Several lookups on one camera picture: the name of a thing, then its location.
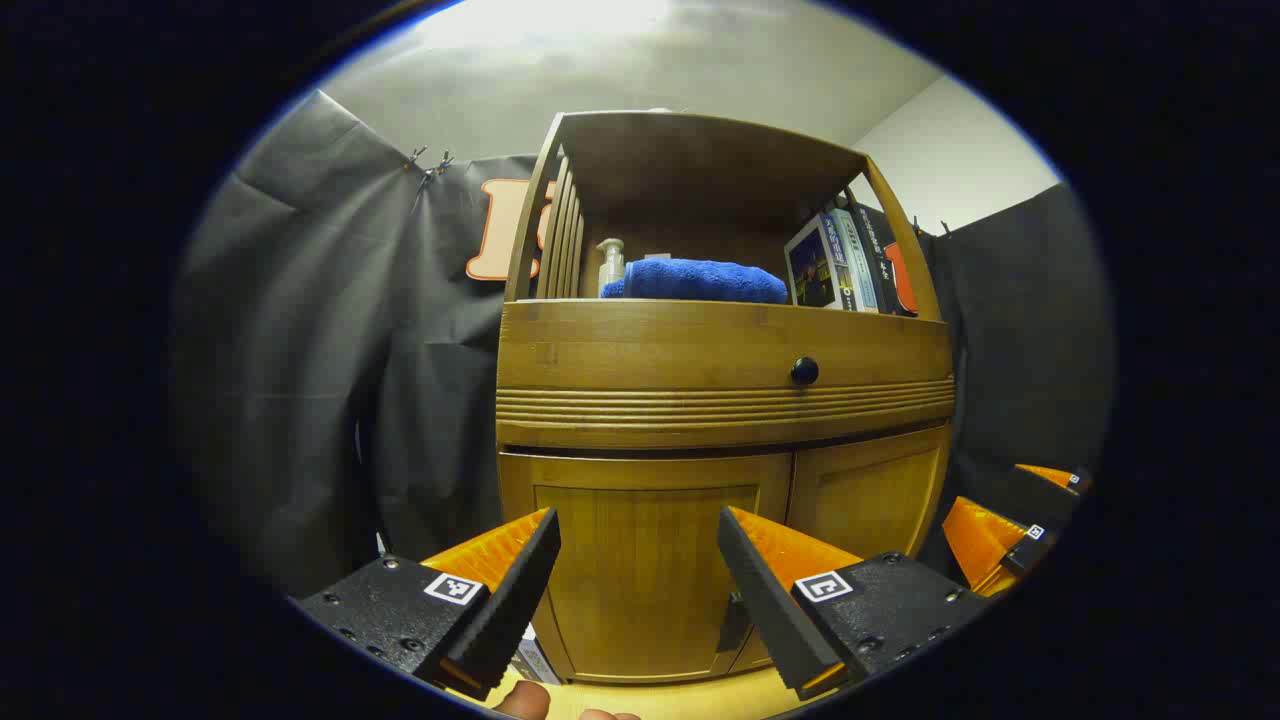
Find wooden shoe cabinet door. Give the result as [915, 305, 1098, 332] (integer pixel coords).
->
[498, 450, 794, 683]
[730, 425, 951, 673]

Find white printed box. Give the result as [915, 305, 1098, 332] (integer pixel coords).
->
[510, 625, 561, 686]

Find pale spine book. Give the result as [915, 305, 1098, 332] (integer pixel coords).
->
[825, 208, 881, 313]

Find black backdrop cloth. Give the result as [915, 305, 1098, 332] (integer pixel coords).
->
[170, 90, 1116, 601]

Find blue folded towel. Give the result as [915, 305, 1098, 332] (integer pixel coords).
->
[600, 258, 789, 305]

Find picture cover book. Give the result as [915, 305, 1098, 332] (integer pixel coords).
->
[785, 213, 851, 311]

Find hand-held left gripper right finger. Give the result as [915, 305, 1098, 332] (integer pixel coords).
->
[717, 505, 991, 701]

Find wooden cabinet drawer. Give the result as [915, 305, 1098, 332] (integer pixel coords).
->
[497, 300, 956, 449]

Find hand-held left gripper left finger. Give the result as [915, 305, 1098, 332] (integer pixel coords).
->
[295, 508, 561, 701]

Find wooden double-door shoe cabinet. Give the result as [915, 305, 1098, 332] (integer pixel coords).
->
[495, 108, 956, 686]

